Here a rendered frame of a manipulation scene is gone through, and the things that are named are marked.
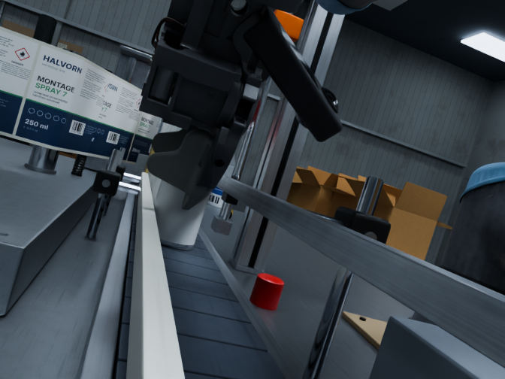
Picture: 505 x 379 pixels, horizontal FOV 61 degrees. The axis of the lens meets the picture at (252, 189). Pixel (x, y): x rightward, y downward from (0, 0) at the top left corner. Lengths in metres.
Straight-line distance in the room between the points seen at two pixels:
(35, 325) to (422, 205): 2.00
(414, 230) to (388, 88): 8.34
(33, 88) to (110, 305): 0.51
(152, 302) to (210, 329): 0.09
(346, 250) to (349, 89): 9.82
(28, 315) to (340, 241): 0.24
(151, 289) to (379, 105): 10.13
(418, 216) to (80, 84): 1.78
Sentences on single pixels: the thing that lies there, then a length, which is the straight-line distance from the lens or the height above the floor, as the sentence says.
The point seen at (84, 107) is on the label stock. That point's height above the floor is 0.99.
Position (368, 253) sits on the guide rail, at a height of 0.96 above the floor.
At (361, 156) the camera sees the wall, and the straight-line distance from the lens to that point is 10.06.
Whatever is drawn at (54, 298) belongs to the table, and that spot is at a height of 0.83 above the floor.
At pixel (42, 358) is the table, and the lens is 0.30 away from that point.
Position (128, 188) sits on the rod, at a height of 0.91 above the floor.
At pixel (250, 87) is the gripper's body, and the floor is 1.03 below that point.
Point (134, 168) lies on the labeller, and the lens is 0.94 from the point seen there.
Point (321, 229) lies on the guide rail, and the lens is 0.20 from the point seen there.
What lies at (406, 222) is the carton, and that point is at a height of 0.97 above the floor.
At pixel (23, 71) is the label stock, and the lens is 0.73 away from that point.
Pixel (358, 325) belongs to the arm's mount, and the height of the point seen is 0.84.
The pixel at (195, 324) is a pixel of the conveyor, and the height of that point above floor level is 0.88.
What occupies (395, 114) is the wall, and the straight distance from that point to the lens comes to 10.46.
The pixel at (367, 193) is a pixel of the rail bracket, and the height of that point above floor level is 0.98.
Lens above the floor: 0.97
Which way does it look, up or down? 2 degrees down
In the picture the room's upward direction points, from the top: 17 degrees clockwise
